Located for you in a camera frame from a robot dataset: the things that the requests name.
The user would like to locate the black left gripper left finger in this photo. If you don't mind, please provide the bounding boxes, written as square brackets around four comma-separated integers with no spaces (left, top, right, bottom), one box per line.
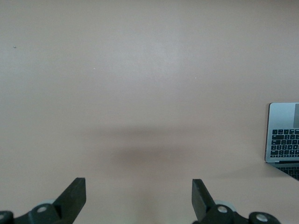
[0,177,86,224]

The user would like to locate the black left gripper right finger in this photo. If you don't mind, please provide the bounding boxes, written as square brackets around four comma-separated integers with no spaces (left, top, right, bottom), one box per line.
[192,179,280,224]

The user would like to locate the silver grey laptop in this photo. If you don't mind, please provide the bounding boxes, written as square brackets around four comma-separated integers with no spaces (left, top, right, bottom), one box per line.
[264,102,299,182]

